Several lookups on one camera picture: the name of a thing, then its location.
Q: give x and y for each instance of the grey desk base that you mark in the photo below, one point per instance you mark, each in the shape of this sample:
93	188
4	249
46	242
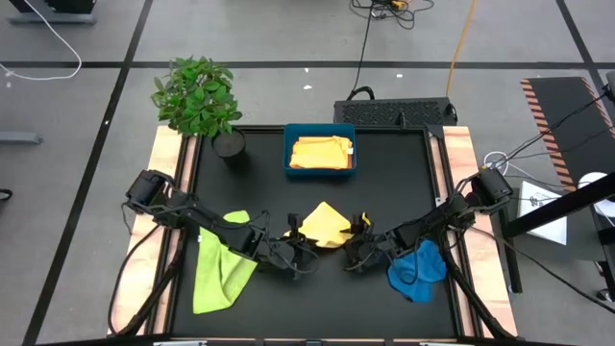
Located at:
48	19

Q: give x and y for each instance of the lime green microfiber towel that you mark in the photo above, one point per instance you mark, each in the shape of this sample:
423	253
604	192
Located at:
221	279

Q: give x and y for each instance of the black vented computer case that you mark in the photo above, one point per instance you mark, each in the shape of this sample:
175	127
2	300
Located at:
394	113

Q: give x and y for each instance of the black slanted frame beam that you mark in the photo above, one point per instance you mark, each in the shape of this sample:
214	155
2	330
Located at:
557	206

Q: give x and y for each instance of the wooden table side board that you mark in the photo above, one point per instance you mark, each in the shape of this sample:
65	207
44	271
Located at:
459	144
165	144

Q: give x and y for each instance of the orange microfiber towel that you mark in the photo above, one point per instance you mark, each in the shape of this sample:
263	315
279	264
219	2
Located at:
319	154

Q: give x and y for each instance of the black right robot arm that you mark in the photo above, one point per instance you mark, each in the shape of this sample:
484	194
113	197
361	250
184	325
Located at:
447	216

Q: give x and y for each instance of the teal plastic bin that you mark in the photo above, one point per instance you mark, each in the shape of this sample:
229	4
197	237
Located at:
288	144

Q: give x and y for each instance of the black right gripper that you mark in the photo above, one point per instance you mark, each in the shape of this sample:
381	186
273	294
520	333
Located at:
367	252

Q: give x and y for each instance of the black stand post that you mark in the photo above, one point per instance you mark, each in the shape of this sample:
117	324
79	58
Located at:
513	269

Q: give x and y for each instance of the black mat with striped edges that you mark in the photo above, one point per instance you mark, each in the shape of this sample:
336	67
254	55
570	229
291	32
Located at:
567	110

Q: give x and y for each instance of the green potted plant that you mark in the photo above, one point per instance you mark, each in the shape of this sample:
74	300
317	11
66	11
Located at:
197	96

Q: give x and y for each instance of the white round object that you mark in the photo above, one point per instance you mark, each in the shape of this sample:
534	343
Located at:
592	180

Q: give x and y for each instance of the black angled frame brace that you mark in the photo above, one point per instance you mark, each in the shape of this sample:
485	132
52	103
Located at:
473	300
151	300

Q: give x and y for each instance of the small yellow tag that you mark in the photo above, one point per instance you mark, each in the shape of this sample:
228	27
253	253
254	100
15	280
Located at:
366	219

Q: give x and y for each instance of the yellow microfiber towel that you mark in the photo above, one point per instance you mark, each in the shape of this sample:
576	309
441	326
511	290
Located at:
324	223

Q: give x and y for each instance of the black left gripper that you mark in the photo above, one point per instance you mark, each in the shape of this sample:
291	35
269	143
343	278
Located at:
290	254

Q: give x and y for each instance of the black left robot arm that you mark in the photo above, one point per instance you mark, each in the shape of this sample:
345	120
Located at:
202	221

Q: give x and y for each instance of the blue microfiber towel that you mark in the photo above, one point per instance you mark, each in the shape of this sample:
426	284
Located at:
423	274

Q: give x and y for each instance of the white paper sheet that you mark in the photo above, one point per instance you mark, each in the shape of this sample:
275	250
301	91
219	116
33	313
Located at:
543	216

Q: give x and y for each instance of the grey floor bar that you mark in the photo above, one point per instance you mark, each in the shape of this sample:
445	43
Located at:
19	138

